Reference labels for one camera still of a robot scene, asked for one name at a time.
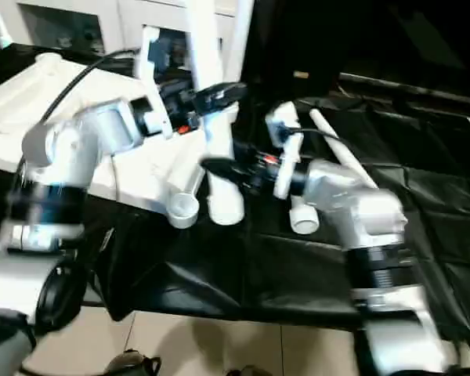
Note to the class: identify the black rod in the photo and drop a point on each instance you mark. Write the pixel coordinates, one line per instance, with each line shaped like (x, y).
(415, 92)

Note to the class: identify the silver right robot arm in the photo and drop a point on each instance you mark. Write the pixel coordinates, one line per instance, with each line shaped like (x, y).
(376, 219)

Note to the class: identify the dark left robot foot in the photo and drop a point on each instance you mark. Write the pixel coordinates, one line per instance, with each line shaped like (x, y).
(131, 364)

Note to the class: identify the dark right robot foot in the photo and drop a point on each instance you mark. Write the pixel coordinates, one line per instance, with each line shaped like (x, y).
(244, 372)

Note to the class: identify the white plastic table top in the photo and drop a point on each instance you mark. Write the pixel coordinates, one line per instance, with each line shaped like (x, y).
(82, 98)

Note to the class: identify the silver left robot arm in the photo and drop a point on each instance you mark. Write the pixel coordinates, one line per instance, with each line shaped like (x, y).
(62, 156)

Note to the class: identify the white plastic table leg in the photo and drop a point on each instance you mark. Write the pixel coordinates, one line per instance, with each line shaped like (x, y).
(243, 39)
(348, 156)
(303, 219)
(203, 47)

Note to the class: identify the dark robot foot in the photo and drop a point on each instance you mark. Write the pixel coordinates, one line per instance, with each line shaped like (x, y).
(131, 364)
(244, 372)

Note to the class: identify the black mat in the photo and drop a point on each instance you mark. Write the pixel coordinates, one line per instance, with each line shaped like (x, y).
(415, 176)

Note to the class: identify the black box with gold label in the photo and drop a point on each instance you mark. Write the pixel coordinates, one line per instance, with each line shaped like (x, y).
(290, 39)

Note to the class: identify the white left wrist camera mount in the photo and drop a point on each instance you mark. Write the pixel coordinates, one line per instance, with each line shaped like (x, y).
(149, 78)

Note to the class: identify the white cabinet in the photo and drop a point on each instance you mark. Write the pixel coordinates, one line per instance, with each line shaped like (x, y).
(102, 19)

